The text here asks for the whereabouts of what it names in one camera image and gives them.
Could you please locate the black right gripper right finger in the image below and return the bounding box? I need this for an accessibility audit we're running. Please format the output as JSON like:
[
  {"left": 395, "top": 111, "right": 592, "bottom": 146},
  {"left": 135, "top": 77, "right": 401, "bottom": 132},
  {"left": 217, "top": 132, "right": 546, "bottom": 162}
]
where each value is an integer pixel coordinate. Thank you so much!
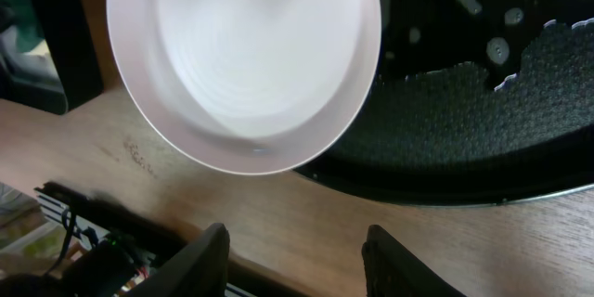
[{"left": 361, "top": 225, "right": 465, "bottom": 297}]

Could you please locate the round black tray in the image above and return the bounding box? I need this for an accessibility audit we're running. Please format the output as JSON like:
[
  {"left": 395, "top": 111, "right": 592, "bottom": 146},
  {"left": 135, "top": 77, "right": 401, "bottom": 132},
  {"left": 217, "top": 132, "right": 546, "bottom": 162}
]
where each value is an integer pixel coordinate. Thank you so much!
[{"left": 300, "top": 0, "right": 593, "bottom": 206}]

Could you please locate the green yellow sponge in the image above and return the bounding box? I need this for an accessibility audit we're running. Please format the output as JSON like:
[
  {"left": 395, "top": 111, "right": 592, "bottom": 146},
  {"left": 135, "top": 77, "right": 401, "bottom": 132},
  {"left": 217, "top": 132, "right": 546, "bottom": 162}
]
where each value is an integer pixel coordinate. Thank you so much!
[{"left": 1, "top": 0, "right": 45, "bottom": 53}]

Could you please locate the pink plate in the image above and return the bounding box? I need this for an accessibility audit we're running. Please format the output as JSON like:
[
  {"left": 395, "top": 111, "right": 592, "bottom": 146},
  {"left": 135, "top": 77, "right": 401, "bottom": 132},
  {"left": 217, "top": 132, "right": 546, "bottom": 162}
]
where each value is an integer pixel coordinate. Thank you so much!
[{"left": 106, "top": 0, "right": 381, "bottom": 175}]

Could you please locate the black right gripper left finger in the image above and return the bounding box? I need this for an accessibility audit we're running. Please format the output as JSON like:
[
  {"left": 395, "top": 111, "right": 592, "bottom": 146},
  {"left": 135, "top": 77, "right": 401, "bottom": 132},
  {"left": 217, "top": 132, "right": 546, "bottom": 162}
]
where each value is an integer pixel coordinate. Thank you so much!
[{"left": 127, "top": 223, "right": 230, "bottom": 297}]

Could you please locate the black rectangular soapy water tray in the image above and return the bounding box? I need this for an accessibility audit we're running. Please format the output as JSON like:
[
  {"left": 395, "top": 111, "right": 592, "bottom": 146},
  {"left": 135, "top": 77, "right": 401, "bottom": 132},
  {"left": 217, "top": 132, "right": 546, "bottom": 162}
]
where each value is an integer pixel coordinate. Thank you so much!
[{"left": 1, "top": 0, "right": 104, "bottom": 115}]

